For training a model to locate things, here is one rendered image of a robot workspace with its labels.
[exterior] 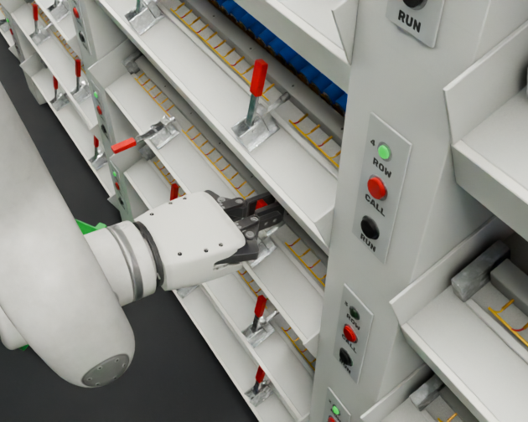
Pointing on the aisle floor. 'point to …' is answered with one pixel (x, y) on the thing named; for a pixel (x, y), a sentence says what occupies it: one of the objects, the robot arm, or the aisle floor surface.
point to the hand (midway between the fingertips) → (264, 211)
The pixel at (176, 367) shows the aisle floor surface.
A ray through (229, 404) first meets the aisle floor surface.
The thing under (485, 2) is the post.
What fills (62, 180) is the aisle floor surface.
